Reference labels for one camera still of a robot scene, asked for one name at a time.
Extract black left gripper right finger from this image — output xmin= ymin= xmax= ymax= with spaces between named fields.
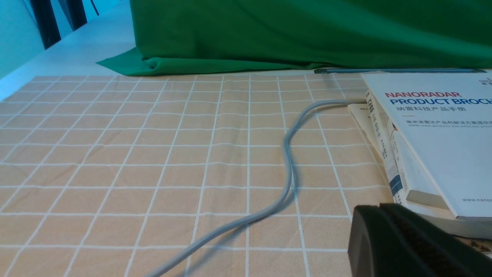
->
xmin=379 ymin=204 xmax=491 ymax=277

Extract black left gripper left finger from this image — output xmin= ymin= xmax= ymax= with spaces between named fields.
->
xmin=347 ymin=205 xmax=427 ymax=277

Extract bottom white magazine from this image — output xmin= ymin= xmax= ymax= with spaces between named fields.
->
xmin=348 ymin=103 xmax=492 ymax=240

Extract middle white book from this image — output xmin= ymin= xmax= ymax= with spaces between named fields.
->
xmin=366 ymin=91 xmax=448 ymax=210

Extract white Nanoradar product brochure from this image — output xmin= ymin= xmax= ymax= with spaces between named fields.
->
xmin=362 ymin=72 xmax=492 ymax=220

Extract beige checkered tablecloth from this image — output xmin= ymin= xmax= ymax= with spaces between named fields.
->
xmin=0 ymin=73 xmax=392 ymax=277

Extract green backdrop cloth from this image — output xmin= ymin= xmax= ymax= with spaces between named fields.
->
xmin=98 ymin=0 xmax=492 ymax=77

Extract black stand legs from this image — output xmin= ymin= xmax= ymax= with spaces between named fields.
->
xmin=23 ymin=0 xmax=100 ymax=49

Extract grey power cable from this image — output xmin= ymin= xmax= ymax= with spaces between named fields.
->
xmin=144 ymin=99 xmax=364 ymax=277

